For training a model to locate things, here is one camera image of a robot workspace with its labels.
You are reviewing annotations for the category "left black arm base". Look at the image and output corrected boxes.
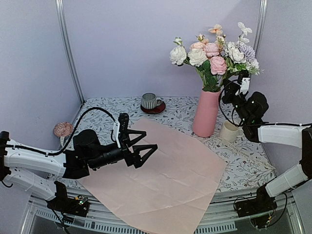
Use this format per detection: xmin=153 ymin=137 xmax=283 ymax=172
xmin=46 ymin=181 xmax=90 ymax=217

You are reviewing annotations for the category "peach blossom flower stem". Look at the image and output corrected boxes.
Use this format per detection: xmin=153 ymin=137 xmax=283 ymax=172
xmin=208 ymin=24 xmax=226 ymax=47

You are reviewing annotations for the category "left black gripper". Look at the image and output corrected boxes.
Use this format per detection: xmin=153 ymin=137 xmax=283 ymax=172
xmin=88 ymin=129 xmax=157 ymax=170

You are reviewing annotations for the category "pink rose flower stem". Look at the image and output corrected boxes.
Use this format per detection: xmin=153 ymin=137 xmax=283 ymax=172
xmin=190 ymin=34 xmax=209 ymax=52

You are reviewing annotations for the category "floral patterned table mat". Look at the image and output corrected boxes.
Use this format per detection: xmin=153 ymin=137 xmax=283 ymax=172
xmin=47 ymin=97 xmax=278 ymax=195

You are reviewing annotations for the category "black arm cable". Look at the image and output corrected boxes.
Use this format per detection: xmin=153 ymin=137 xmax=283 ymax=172
xmin=218 ymin=87 xmax=244 ymax=127
xmin=4 ymin=107 xmax=119 ymax=156

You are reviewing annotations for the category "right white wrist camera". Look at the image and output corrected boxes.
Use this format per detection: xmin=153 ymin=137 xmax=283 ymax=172
xmin=236 ymin=71 xmax=250 ymax=95

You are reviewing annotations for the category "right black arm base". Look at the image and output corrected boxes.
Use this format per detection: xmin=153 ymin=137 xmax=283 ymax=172
xmin=234 ymin=186 xmax=277 ymax=229

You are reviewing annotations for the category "aluminium frame post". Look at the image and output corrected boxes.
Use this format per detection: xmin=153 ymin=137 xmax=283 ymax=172
xmin=238 ymin=0 xmax=268 ymax=57
xmin=55 ymin=0 xmax=85 ymax=105

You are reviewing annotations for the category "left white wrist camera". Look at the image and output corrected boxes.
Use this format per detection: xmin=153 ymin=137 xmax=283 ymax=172
xmin=113 ymin=113 xmax=129 ymax=148

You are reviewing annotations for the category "tall pink vase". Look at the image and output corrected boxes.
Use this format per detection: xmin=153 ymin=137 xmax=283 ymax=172
xmin=193 ymin=90 xmax=221 ymax=137

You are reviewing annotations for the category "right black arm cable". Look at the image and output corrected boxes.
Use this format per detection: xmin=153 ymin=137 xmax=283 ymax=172
xmin=218 ymin=87 xmax=244 ymax=127

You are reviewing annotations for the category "right aluminium frame post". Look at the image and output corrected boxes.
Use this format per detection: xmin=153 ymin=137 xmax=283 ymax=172
xmin=238 ymin=0 xmax=268 ymax=57

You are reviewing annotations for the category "pale pink flower stem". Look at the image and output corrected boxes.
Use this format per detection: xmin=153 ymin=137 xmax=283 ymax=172
xmin=204 ymin=43 xmax=227 ymax=75

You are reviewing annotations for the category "striped grey ceramic cup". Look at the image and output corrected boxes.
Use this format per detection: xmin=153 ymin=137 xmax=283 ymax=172
xmin=141 ymin=93 xmax=162 ymax=110

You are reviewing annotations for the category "left aluminium frame post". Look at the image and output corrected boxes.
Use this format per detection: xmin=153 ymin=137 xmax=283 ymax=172
xmin=55 ymin=0 xmax=85 ymax=105

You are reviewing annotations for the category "pink patterned ball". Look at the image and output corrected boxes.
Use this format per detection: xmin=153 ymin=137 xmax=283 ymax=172
xmin=53 ymin=122 xmax=73 ymax=138

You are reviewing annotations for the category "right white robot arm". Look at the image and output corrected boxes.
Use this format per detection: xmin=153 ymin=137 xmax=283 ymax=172
xmin=219 ymin=78 xmax=312 ymax=213

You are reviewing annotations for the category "cream ceramic mug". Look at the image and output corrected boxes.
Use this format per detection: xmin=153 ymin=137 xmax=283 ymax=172
xmin=219 ymin=120 xmax=244 ymax=142

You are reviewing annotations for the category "cream printed ribbon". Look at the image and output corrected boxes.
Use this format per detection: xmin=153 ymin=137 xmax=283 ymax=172
xmin=209 ymin=136 xmax=275 ymax=170

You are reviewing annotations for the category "white blue hydrangea stem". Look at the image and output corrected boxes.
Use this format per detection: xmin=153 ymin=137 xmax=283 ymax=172
xmin=223 ymin=41 xmax=262 ymax=79

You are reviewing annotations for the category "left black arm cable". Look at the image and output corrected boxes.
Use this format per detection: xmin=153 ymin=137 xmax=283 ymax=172
xmin=4 ymin=107 xmax=119 ymax=156

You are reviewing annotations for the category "pink wrapping paper sheet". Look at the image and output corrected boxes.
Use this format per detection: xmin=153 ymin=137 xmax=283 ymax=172
xmin=78 ymin=118 xmax=226 ymax=234

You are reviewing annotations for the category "dark red small object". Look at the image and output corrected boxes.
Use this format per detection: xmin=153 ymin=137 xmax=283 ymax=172
xmin=140 ymin=99 xmax=166 ymax=115

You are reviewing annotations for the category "white ranunculus flower stem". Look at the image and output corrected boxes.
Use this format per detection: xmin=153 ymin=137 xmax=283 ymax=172
xmin=237 ymin=22 xmax=253 ymax=43

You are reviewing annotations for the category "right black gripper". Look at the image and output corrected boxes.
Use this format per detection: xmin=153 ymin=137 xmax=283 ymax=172
xmin=222 ymin=78 xmax=251 ymax=124

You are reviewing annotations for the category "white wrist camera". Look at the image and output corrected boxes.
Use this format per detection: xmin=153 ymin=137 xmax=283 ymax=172
xmin=236 ymin=71 xmax=250 ymax=95
xmin=113 ymin=113 xmax=129 ymax=148

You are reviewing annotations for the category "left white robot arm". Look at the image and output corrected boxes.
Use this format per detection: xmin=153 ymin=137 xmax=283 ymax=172
xmin=0 ymin=130 xmax=157 ymax=212

